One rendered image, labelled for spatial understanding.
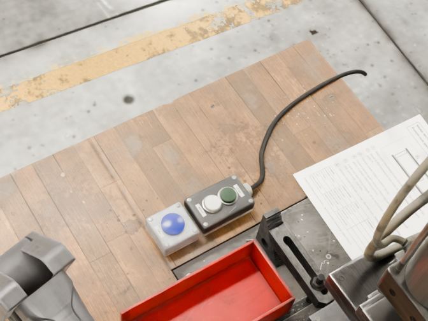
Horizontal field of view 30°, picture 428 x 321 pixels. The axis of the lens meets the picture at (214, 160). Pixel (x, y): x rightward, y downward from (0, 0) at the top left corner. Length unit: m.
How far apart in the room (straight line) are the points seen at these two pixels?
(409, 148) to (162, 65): 1.33
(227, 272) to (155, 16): 1.63
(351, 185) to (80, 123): 1.29
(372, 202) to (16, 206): 0.63
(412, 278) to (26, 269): 0.44
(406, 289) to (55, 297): 0.41
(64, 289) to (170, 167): 0.60
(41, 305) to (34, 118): 1.75
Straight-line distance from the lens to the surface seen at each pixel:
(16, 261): 0.94
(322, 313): 1.26
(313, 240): 1.41
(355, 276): 1.12
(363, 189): 1.48
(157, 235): 1.34
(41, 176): 1.44
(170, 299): 1.32
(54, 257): 0.89
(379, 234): 0.92
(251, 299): 1.34
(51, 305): 0.88
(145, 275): 1.34
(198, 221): 1.36
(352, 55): 2.85
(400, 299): 1.00
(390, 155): 1.53
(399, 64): 2.88
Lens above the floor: 2.14
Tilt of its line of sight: 58 degrees down
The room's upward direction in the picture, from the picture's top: 10 degrees clockwise
